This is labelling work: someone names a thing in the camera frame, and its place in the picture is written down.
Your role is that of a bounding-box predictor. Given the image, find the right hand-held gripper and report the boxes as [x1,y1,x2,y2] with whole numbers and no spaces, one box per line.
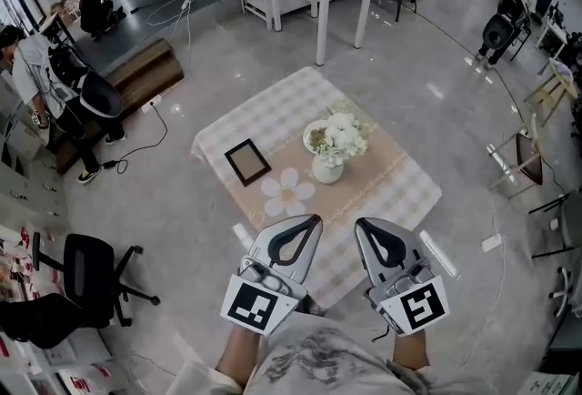
[354,217,451,338]

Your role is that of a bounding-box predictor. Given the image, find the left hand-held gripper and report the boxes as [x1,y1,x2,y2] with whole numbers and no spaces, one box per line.
[219,214,325,336]

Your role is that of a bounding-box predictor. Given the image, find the white round vase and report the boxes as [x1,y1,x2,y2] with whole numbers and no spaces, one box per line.
[310,154,346,186]

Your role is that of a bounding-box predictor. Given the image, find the white flowers bouquet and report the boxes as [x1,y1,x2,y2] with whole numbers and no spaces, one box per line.
[313,107,369,169]

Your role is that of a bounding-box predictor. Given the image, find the person's right forearm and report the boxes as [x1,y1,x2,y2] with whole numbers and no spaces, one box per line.
[389,330,430,370]

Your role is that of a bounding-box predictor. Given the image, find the person's left forearm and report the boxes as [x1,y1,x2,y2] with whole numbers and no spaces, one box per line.
[215,323,263,388]

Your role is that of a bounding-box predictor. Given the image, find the white plate with dried flowers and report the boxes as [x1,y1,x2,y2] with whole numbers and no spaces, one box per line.
[302,118,338,155]

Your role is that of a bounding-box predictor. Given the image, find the white flower-shaped coaster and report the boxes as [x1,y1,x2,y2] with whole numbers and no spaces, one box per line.
[259,167,316,218]

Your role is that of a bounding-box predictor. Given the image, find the beige table runner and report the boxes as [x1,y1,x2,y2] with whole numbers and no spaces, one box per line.
[226,96,413,231]

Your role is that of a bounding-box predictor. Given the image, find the white power strip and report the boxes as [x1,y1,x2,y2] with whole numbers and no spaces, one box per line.
[480,234,505,254]

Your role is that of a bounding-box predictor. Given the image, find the person's grey patterned shirt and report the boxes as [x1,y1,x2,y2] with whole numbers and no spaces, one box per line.
[170,313,460,395]

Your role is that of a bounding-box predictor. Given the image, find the checked tablecloth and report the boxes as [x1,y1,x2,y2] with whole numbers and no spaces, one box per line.
[189,65,444,310]

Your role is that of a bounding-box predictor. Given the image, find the wooden chair with dark seat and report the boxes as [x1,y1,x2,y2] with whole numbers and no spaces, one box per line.
[487,112,546,199]

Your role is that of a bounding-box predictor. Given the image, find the black metal stand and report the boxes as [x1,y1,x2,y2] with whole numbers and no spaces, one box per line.
[527,187,582,261]

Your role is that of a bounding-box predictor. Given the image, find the white chair base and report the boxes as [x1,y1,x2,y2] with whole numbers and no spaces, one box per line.
[547,266,575,319]

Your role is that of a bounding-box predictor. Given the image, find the black office chair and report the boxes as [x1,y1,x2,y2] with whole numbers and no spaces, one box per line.
[0,232,161,350]

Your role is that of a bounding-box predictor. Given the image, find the wooden step platform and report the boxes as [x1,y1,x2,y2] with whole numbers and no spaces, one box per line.
[56,37,186,176]

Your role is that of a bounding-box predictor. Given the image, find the light wooden stool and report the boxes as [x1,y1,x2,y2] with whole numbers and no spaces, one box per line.
[522,58,579,127]

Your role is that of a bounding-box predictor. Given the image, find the black and white dome device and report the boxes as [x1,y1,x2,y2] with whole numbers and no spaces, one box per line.
[78,68,124,119]

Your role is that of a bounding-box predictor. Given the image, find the white drawer cabinet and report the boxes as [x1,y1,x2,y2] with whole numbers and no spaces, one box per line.
[0,69,69,228]

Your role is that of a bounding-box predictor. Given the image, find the dark wooden picture frame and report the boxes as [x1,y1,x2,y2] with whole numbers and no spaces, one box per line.
[223,137,274,188]

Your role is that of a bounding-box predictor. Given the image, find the black power adapter cable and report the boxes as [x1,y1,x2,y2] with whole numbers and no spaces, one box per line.
[100,102,170,175]

